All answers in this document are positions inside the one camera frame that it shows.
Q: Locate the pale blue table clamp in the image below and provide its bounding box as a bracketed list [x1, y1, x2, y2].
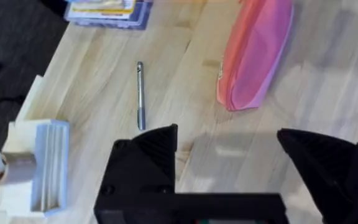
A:
[0, 119, 70, 218]

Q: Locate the blue box of cards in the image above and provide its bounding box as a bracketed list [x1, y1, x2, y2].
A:
[63, 0, 154, 31]

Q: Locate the pink soft zip bag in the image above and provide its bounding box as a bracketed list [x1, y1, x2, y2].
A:
[216, 0, 294, 112]

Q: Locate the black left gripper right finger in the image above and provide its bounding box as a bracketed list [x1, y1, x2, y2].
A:
[277, 128, 358, 224]

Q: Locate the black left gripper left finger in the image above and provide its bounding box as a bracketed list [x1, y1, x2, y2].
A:
[98, 123, 178, 197]

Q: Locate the silver grey pen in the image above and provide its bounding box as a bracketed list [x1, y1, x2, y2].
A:
[136, 61, 147, 131]

